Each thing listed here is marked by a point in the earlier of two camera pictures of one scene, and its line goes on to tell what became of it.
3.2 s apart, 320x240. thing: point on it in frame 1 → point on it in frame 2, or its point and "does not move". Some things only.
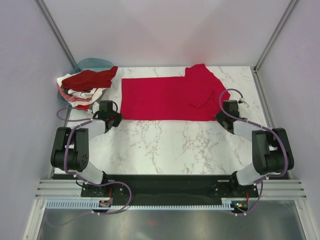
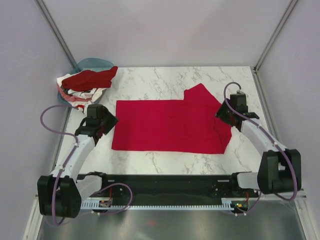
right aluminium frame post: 274,34 does not move
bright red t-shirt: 198,97 → 189,125
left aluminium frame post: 48,17 does not move
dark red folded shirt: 89,79 does not move
